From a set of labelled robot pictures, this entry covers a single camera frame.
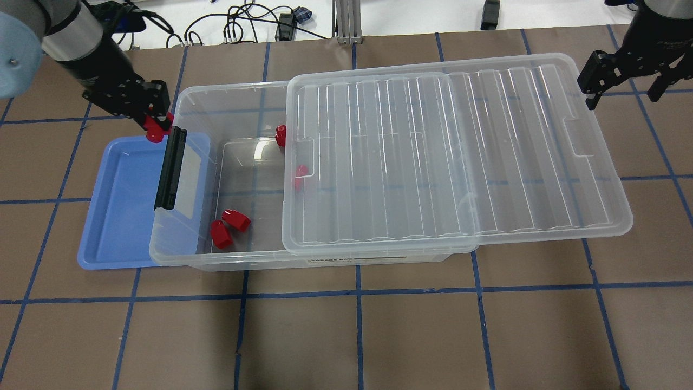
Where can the black gripper finger tray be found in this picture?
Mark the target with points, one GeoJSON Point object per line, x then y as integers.
{"type": "Point", "coordinates": [157, 96]}
{"type": "Point", "coordinates": [144, 117]}

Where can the silver robot arm near lid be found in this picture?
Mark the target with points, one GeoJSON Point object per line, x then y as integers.
{"type": "Point", "coordinates": [668, 8]}

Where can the aluminium frame post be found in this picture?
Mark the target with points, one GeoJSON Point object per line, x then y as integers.
{"type": "Point", "coordinates": [347, 22]}

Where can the silver robot arm near tray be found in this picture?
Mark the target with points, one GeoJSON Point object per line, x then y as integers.
{"type": "Point", "coordinates": [70, 34]}

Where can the clear plastic box lid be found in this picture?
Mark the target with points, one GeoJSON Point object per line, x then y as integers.
{"type": "Point", "coordinates": [535, 155]}

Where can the red block in box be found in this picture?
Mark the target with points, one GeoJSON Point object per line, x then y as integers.
{"type": "Point", "coordinates": [220, 235]}
{"type": "Point", "coordinates": [237, 220]}
{"type": "Point", "coordinates": [300, 174]}
{"type": "Point", "coordinates": [280, 135]}

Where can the clear plastic storage box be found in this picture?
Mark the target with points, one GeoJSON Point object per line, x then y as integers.
{"type": "Point", "coordinates": [238, 179]}

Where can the black gripper body near tray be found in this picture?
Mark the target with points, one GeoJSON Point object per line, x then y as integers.
{"type": "Point", "coordinates": [96, 61]}

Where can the red block from tray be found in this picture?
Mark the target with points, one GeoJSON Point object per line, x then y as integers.
{"type": "Point", "coordinates": [164, 128]}

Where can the black power adapter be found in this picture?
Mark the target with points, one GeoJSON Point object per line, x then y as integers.
{"type": "Point", "coordinates": [490, 14]}

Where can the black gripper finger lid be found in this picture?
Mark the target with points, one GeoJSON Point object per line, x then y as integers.
{"type": "Point", "coordinates": [597, 76]}
{"type": "Point", "coordinates": [666, 78]}

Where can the blue plastic tray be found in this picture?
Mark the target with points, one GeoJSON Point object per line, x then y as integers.
{"type": "Point", "coordinates": [120, 220]}

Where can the black gripper body near lid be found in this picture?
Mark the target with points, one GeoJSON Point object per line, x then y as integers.
{"type": "Point", "coordinates": [651, 33]}

